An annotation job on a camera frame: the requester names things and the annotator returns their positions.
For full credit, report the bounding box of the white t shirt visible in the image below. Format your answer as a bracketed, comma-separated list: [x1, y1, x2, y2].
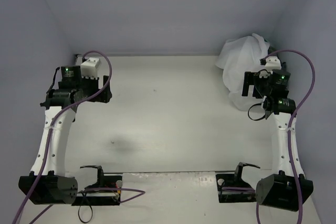
[215, 33, 270, 111]

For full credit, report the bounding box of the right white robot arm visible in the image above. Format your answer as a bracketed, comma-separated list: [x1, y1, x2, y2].
[242, 69, 313, 212]

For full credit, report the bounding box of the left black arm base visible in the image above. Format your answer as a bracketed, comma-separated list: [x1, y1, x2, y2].
[72, 165, 123, 206]

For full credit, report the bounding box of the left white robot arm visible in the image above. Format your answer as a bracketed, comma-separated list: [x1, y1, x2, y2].
[18, 63, 112, 205]

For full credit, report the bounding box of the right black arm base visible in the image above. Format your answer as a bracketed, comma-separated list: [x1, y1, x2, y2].
[215, 162, 260, 203]

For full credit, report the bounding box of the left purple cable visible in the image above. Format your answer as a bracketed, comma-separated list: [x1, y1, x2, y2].
[12, 50, 146, 224]

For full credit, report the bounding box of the purple cable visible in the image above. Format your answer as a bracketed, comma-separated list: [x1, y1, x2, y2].
[12, 50, 146, 224]
[222, 49, 316, 224]

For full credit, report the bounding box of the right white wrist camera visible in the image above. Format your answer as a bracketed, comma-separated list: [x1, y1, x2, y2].
[259, 56, 281, 79]

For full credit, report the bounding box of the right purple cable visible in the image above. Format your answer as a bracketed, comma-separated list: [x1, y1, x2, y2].
[222, 49, 316, 224]

